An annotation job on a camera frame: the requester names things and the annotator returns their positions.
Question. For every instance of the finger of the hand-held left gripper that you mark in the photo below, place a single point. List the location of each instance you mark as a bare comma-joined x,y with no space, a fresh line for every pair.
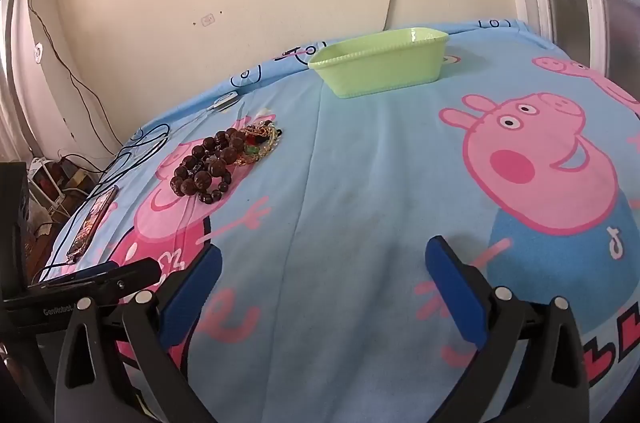
95,272
140,275

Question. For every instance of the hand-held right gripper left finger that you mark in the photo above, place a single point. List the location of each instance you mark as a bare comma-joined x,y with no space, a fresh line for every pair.
192,298

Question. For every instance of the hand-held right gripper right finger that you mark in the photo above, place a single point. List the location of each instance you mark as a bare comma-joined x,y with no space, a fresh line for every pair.
455,298

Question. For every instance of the green plastic basin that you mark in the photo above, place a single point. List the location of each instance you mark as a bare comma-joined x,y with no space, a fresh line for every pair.
380,73

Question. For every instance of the smartphone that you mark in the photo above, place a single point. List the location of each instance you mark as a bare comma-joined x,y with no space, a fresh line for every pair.
90,223

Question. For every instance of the pile of floor clutter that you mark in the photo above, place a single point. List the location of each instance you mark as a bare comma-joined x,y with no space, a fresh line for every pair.
55,183

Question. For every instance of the pale curtain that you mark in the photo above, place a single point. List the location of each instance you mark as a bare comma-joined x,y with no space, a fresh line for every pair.
12,103

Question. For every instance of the blue printed blanket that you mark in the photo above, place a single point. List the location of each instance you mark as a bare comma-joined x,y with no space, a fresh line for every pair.
350,203

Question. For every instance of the white charger puck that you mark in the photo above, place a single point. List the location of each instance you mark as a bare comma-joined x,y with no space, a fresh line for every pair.
225,100

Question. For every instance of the white wall hook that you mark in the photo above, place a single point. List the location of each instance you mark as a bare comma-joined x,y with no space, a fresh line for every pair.
38,53

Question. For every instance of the small clear wall sticker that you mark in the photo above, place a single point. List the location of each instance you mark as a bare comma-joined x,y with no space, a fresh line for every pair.
207,20

